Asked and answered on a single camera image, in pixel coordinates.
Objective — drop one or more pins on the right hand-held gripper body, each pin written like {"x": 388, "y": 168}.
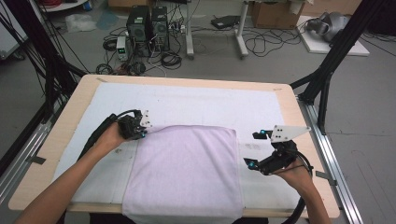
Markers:
{"x": 283, "y": 155}

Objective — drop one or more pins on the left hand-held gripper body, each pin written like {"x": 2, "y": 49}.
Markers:
{"x": 130, "y": 126}

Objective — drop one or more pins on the lilac towel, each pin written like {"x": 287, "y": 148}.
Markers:
{"x": 183, "y": 174}

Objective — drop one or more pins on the person's left hand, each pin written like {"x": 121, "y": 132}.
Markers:
{"x": 110, "y": 138}

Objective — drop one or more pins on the person's right hand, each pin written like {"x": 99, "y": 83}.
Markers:
{"x": 299, "y": 175}

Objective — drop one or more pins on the black tape strip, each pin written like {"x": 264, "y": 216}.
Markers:
{"x": 327, "y": 176}
{"x": 35, "y": 160}

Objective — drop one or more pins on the white grid mat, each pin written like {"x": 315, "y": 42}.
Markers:
{"x": 186, "y": 102}

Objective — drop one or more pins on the white power supply box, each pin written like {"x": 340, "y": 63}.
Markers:
{"x": 121, "y": 48}

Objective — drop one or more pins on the large black computer tower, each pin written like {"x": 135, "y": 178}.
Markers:
{"x": 138, "y": 29}

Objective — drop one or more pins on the slim black computer tower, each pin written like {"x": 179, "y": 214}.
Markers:
{"x": 160, "y": 28}

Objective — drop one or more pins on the white desk leg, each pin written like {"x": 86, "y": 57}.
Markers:
{"x": 189, "y": 31}
{"x": 241, "y": 34}

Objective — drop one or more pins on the white floor board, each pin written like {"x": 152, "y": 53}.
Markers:
{"x": 317, "y": 46}

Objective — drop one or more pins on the clear plastic bag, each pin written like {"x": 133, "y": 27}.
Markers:
{"x": 79, "y": 23}

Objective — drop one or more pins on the black flat device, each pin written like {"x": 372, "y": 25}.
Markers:
{"x": 225, "y": 21}

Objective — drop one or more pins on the brown cardboard box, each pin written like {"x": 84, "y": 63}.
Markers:
{"x": 274, "y": 15}

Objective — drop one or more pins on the white round table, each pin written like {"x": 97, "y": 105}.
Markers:
{"x": 62, "y": 5}

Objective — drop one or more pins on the white cabinet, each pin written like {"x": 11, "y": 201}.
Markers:
{"x": 9, "y": 37}

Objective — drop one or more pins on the aluminium rail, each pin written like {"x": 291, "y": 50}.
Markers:
{"x": 330, "y": 155}
{"x": 18, "y": 168}

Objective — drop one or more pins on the black frame stand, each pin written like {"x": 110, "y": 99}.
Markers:
{"x": 40, "y": 46}
{"x": 339, "y": 46}

